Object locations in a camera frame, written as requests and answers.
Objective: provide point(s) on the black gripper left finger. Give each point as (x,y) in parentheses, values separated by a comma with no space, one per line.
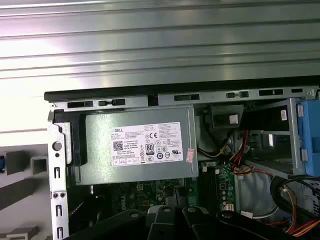
(160,225)

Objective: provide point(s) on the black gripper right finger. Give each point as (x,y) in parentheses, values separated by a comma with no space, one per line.
(195,225)

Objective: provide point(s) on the hard disk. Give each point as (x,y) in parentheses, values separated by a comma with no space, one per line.
(1,163)

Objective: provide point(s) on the black RAM slot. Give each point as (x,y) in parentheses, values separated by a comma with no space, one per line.
(212,187)
(203,187)

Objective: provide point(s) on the green motherboard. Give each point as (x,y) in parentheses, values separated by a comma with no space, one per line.
(227,180)

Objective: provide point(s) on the grey power supply unit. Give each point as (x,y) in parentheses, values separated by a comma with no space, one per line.
(100,150)

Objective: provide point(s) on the grey metal drive cage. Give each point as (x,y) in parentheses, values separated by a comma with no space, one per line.
(295,150)

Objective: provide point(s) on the black PC case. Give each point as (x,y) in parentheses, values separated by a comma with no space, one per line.
(100,93)

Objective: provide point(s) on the blue drive cage latch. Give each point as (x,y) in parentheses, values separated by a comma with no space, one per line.
(310,137)

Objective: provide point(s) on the grey parts rack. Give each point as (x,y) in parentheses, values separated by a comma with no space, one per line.
(17,190)

